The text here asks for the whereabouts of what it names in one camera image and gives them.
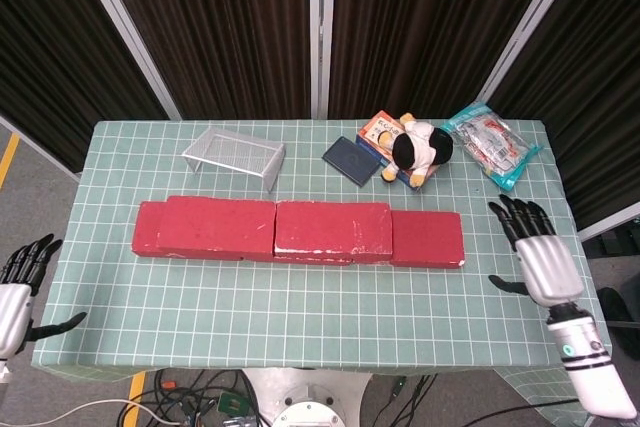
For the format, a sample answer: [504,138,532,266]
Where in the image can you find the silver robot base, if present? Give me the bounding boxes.
[239,368,374,427]

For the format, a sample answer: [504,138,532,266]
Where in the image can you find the black cable bundle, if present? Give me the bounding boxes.
[384,374,441,427]
[117,369,261,427]

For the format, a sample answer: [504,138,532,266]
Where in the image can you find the silver wire mesh rack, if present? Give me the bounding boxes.
[181,126,286,193]

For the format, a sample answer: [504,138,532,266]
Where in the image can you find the grey partition frame post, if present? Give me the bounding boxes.
[478,0,592,104]
[69,0,182,121]
[308,0,336,121]

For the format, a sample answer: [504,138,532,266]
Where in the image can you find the dark blue flat case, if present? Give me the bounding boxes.
[321,135,384,187]

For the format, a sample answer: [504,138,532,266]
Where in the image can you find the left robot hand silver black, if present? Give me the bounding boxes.
[0,233,88,361]

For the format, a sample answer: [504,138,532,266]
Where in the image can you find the white cable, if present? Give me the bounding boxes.
[14,398,174,427]

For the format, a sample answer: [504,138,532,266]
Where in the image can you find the green circuit board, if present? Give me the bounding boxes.
[218,393,250,418]

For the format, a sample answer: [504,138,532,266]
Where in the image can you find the black floor equipment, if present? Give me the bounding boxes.
[597,286,640,343]

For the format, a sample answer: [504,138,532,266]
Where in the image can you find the teal snack bag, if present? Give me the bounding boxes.
[439,100,545,192]

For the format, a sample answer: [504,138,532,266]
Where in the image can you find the black white plush toy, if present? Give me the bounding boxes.
[377,112,456,187]

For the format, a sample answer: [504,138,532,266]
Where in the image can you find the red foam brick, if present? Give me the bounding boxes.
[389,210,466,268]
[273,200,395,256]
[131,200,171,256]
[156,195,278,263]
[272,250,354,267]

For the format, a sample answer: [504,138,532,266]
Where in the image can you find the grey partition frame rail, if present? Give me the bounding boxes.
[577,216,640,243]
[0,114,81,183]

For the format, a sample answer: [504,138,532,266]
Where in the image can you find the green checked tablecloth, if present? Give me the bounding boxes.
[29,119,614,423]

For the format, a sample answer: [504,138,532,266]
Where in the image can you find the orange and blue box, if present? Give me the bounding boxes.
[355,110,437,192]

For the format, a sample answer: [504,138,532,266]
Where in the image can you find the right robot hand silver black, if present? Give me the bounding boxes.
[488,194,585,309]

